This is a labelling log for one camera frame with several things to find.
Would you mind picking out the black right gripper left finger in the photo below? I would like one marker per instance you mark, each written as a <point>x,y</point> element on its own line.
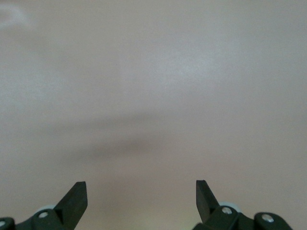
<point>72,203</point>

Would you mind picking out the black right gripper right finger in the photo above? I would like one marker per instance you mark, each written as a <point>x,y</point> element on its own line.
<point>206,203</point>

